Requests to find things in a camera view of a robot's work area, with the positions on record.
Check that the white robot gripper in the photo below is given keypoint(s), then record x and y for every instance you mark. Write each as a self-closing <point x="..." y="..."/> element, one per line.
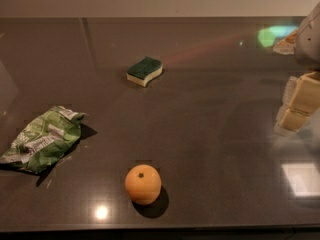
<point x="310" y="44"/>

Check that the orange fruit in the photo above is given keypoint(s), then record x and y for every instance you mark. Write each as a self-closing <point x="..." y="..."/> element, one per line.
<point x="143" y="184"/>

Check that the crumpled green chip bag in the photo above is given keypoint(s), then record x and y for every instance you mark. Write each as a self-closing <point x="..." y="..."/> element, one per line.
<point x="44" y="141"/>

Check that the green and yellow sponge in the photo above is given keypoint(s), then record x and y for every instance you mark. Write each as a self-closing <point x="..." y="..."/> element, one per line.
<point x="144" y="71"/>

